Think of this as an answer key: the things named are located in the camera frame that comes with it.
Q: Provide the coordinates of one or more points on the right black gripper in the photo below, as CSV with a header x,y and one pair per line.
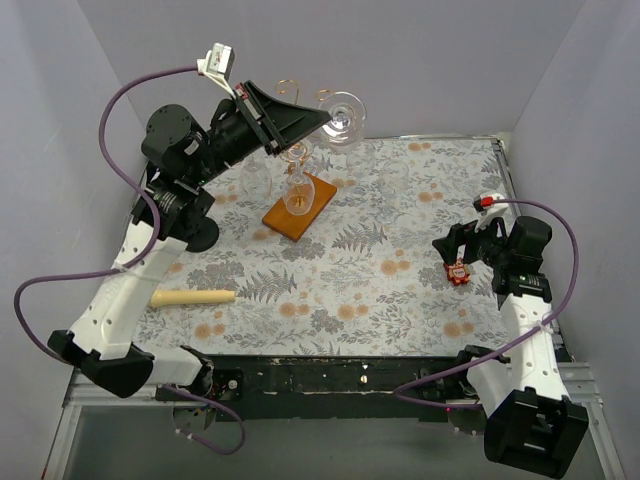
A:
x,y
466,244

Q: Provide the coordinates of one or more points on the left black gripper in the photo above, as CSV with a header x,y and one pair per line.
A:
x,y
256,120

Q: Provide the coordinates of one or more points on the ribbed clear wine glass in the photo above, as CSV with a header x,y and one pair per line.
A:
x,y
256,180

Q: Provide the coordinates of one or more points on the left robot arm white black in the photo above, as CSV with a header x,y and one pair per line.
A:
x,y
170,219

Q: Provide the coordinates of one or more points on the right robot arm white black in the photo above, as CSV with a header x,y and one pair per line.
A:
x,y
532,423

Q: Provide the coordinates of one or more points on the red owl toy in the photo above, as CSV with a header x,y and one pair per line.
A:
x,y
458,273

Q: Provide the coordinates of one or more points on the floral patterned table mat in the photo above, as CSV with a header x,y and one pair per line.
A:
x,y
351,285

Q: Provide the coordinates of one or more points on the microphone on black stand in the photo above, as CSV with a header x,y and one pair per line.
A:
x,y
205,237

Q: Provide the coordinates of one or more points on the wooden pestle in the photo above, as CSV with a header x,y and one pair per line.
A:
x,y
166,298

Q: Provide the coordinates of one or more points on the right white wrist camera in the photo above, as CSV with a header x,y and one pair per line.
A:
x,y
489,206

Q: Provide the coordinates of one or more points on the gold wire wine glass rack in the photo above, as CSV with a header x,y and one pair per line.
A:
x,y
293,227

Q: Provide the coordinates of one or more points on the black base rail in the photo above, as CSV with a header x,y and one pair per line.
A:
x,y
287,387

